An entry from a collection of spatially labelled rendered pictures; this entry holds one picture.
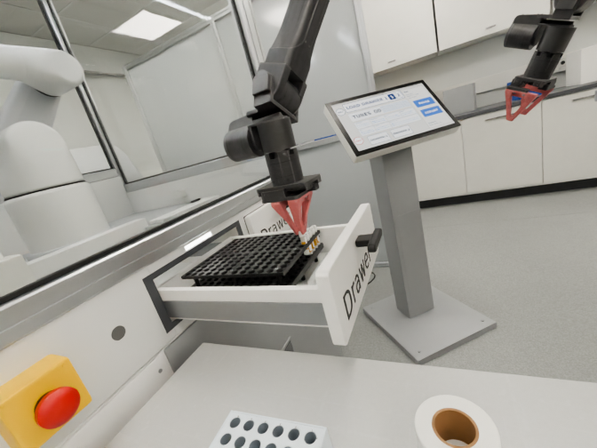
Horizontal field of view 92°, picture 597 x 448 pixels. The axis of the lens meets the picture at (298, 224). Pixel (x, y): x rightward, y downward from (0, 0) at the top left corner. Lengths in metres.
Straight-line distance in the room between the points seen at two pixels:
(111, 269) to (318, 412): 0.37
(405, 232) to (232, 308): 1.15
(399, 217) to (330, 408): 1.14
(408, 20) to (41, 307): 3.65
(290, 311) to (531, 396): 0.29
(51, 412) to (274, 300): 0.27
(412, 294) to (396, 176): 0.63
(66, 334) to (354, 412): 0.39
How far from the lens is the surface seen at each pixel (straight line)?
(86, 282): 0.52
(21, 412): 0.47
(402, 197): 1.46
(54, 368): 0.47
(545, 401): 0.44
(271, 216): 0.85
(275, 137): 0.48
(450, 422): 0.38
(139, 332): 0.57
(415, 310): 1.72
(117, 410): 0.58
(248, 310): 0.47
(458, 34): 3.71
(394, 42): 3.72
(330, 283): 0.36
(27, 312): 0.50
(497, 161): 3.42
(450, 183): 3.41
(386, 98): 1.47
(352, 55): 2.10
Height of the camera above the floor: 1.08
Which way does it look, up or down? 16 degrees down
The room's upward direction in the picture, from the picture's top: 15 degrees counter-clockwise
